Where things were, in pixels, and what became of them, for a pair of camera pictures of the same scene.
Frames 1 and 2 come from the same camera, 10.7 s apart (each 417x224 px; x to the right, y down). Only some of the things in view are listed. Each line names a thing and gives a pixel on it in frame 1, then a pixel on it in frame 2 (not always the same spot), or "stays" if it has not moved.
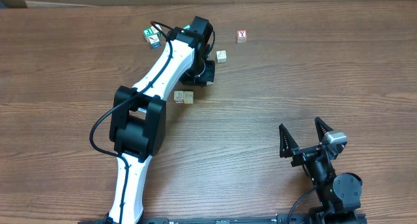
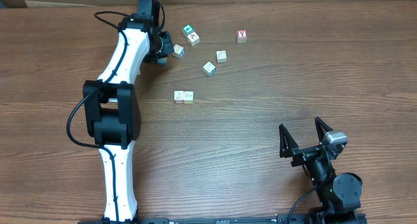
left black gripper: [209, 73] -> [167, 45]
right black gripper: [304, 154] stays
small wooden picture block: [188, 97] stays
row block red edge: [178, 97] stays
